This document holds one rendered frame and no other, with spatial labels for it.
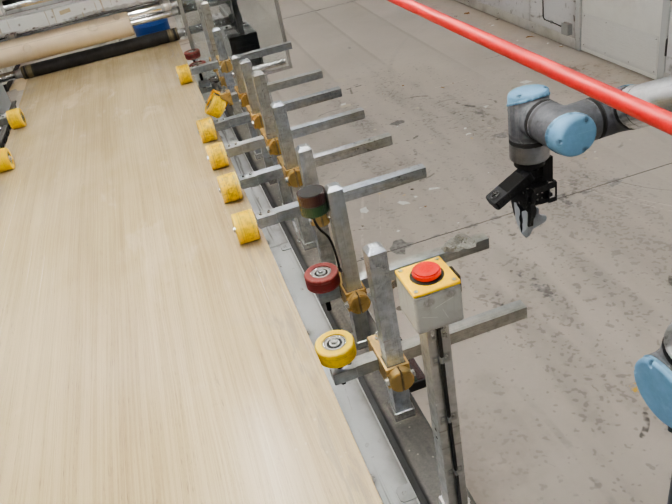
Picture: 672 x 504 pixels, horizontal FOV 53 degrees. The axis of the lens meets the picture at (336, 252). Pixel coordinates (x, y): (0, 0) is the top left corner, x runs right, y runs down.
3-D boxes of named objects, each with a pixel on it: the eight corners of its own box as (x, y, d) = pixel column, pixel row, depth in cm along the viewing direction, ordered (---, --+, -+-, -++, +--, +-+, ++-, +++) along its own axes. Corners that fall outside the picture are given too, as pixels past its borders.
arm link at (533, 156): (522, 152, 149) (499, 138, 157) (522, 172, 152) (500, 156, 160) (557, 141, 151) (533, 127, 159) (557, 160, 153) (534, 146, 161)
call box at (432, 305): (444, 297, 100) (439, 254, 96) (465, 324, 95) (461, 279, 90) (400, 312, 99) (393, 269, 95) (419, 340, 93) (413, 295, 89)
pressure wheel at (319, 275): (340, 295, 164) (331, 256, 158) (350, 313, 157) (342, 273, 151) (309, 305, 163) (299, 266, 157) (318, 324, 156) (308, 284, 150)
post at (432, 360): (461, 495, 123) (439, 301, 99) (474, 516, 119) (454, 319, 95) (439, 503, 122) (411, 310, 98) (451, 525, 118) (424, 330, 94)
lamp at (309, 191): (338, 264, 153) (320, 181, 142) (345, 277, 149) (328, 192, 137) (313, 272, 152) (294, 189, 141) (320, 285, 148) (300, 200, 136)
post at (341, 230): (370, 349, 167) (337, 178, 141) (375, 358, 164) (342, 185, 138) (357, 354, 167) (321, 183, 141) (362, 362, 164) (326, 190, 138)
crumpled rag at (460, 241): (467, 232, 166) (467, 224, 164) (480, 245, 160) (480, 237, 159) (434, 243, 164) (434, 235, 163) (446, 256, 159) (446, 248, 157)
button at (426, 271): (434, 267, 95) (433, 257, 94) (446, 281, 92) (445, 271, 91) (408, 275, 94) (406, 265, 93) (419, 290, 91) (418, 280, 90)
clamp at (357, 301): (353, 279, 164) (350, 263, 162) (372, 310, 153) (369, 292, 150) (332, 287, 163) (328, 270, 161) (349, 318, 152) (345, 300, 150)
